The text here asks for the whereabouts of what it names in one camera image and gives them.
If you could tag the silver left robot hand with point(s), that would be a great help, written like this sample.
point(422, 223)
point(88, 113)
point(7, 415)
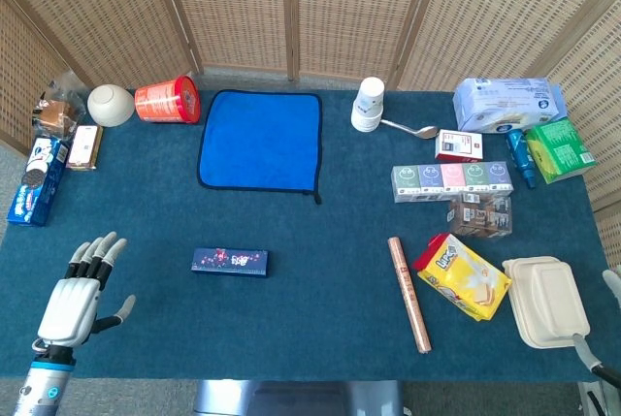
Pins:
point(73, 304)

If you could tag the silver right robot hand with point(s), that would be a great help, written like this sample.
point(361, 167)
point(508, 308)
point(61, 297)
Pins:
point(594, 358)

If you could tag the blue cardboard glasses case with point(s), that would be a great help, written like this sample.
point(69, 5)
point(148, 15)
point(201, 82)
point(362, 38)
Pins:
point(230, 262)

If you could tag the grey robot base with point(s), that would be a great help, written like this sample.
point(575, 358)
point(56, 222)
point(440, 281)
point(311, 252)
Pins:
point(301, 399)

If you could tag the cream takeout container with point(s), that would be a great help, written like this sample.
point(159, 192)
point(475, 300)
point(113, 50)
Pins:
point(548, 299)

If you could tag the blue Oreo cookie box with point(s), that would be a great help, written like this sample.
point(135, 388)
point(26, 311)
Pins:
point(36, 183)

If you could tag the yellow Lipo snack bag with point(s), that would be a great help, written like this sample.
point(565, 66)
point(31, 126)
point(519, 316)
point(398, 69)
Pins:
point(466, 280)

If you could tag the gold and brown box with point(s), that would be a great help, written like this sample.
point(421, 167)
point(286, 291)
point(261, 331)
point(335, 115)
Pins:
point(83, 147)

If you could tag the brown clear-wrapped box pack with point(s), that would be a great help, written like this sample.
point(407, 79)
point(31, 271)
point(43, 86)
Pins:
point(480, 217)

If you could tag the clear bag with cake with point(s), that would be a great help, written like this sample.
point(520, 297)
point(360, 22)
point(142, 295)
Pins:
point(55, 113)

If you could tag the cream bowl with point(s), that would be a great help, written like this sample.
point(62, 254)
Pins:
point(110, 105)

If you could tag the green tissue pack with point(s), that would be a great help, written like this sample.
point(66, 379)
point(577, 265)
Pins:
point(558, 149)

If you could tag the blue bottle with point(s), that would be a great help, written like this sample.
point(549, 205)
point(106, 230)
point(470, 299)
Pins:
point(519, 151)

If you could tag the orange canister with red lid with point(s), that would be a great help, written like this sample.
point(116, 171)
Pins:
point(165, 101)

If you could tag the pastel tissue multipack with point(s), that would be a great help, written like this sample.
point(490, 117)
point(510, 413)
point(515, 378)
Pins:
point(451, 178)

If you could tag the blue cloth with black trim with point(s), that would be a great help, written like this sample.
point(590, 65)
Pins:
point(262, 139)

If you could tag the small white and red box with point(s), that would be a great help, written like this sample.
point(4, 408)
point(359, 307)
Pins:
point(458, 144)

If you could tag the large white-blue tissue pack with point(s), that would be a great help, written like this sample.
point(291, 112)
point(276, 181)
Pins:
point(504, 105)

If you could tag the metal spoon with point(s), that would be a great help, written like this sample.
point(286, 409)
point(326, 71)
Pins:
point(427, 132)

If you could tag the stack of white paper cups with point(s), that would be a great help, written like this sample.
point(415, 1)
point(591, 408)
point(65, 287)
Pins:
point(368, 105)

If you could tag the wicker folding screen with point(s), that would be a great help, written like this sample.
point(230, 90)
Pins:
point(242, 9)

